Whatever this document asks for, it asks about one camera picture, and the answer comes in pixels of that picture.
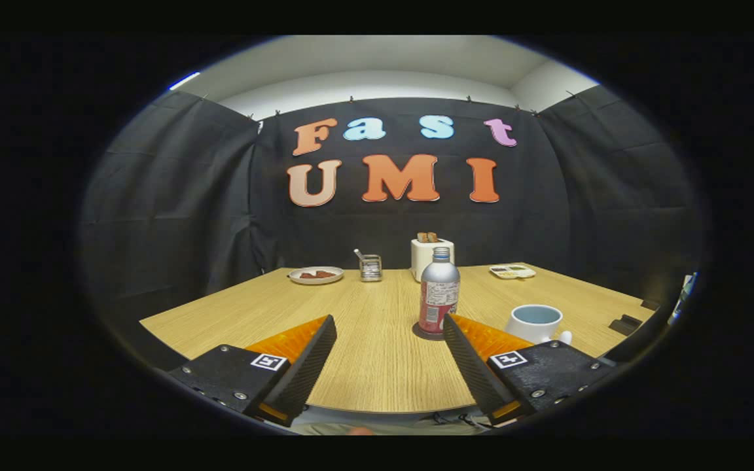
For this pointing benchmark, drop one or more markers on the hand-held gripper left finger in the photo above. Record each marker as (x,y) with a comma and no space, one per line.
(308,366)

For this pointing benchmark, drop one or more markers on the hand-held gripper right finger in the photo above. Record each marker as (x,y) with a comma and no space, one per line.
(472,366)

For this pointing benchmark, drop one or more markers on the round brown coaster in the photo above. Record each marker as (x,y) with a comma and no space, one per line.
(424,335)

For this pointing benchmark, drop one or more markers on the white cup blue inside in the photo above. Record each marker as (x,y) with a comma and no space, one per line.
(531,327)

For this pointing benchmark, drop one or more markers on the silver juice bottle red label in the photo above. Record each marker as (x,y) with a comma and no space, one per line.
(440,288)

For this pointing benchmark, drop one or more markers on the wooden table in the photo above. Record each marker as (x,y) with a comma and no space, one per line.
(364,353)

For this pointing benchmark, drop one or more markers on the white plate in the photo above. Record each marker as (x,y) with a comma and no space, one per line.
(315,280)

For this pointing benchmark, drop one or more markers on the red-brown food pieces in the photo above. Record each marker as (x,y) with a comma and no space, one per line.
(318,275)

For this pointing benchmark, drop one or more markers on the white compartment tray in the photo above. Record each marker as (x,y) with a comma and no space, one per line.
(512,271)

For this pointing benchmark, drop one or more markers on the metal utensil holder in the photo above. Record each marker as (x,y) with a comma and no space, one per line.
(371,268)

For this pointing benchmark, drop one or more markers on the white toaster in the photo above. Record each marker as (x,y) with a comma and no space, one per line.
(419,258)

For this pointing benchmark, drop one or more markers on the black table clamp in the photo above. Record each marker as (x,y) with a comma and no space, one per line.
(624,324)
(649,304)

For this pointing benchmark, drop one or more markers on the black backdrop cloth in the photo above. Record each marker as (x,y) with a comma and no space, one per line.
(383,222)

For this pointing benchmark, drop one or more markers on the blue-white object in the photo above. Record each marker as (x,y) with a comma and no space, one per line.
(684,294)

